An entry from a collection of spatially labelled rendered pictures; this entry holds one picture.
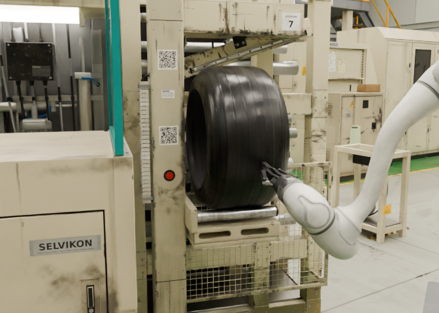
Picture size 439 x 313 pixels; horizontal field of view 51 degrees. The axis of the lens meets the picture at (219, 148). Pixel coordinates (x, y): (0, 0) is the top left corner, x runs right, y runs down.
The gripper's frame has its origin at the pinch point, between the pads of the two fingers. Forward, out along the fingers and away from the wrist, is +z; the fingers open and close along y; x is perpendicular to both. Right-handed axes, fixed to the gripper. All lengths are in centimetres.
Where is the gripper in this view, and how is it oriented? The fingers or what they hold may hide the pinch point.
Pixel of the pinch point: (266, 168)
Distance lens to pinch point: 164.5
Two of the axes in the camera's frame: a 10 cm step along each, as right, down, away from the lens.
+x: -0.3, 9.6, 2.9
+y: -9.7, 0.5, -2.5
